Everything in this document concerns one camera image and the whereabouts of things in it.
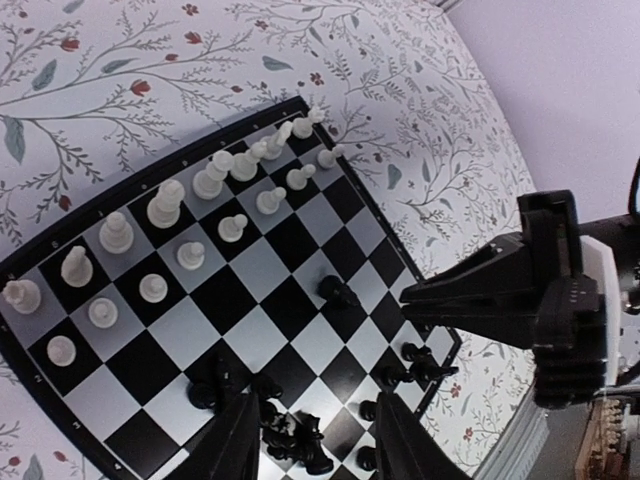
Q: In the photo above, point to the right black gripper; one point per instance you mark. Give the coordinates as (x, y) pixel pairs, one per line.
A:
(569, 267)

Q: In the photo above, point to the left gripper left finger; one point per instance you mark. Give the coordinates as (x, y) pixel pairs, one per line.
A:
(230, 448)

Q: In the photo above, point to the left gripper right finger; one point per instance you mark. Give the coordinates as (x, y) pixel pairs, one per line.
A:
(403, 448)

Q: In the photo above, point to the black chess pawn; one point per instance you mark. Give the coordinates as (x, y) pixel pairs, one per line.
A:
(423, 364)
(392, 376)

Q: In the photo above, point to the black chess knight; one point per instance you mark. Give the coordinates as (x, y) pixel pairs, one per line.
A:
(337, 293)

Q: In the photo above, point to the black and grey chessboard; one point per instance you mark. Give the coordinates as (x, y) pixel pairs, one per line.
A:
(108, 428)

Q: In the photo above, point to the black chess piece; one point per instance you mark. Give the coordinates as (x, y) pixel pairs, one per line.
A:
(367, 410)

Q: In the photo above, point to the pile of black chess pieces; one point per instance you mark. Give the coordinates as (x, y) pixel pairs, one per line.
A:
(285, 438)

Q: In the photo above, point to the row of white chess pieces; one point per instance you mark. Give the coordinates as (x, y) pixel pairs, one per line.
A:
(155, 276)

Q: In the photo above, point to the floral patterned table mat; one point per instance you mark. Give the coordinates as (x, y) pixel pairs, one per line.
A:
(93, 92)

